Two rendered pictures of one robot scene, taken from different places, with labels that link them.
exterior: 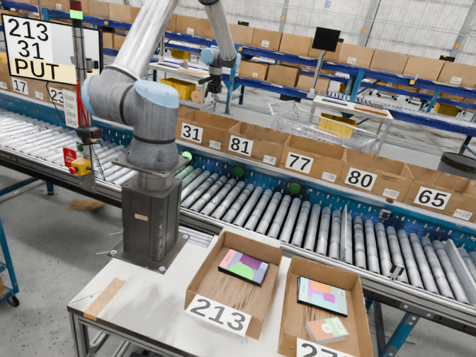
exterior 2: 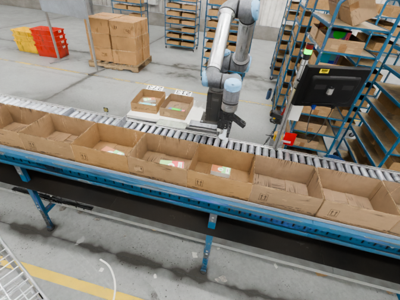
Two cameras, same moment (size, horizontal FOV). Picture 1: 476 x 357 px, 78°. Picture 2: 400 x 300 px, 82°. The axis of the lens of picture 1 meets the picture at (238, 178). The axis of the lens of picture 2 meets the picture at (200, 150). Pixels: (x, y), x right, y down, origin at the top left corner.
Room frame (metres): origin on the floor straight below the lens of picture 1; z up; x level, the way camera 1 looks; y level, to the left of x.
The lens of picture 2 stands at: (3.20, 0.03, 1.98)
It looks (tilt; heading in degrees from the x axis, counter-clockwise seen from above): 37 degrees down; 175
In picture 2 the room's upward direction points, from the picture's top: 6 degrees clockwise
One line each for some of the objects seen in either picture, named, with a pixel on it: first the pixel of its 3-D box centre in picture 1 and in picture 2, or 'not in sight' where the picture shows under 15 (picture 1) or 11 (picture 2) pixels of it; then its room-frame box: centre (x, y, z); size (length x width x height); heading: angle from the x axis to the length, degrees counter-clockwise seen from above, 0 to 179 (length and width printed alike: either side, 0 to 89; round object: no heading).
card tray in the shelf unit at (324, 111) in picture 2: not in sight; (314, 102); (0.95, 1.39, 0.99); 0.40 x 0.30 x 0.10; 162
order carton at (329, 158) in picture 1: (312, 158); (112, 147); (1.88, -0.48, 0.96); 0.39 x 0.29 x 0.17; 75
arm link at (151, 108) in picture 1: (154, 109); (222, 60); (1.01, 0.34, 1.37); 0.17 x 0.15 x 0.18; 77
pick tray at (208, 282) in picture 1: (239, 276); (177, 106); (0.86, -0.07, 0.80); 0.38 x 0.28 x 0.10; 166
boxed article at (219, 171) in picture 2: not in sight; (220, 171); (2.01, 0.29, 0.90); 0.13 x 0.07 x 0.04; 76
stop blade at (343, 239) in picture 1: (343, 230); (113, 131); (1.37, -0.63, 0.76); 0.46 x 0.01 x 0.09; 165
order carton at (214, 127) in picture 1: (208, 129); (221, 171); (2.08, 0.28, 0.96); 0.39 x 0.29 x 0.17; 75
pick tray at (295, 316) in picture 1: (322, 309); (149, 100); (0.77, -0.39, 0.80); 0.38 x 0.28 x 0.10; 171
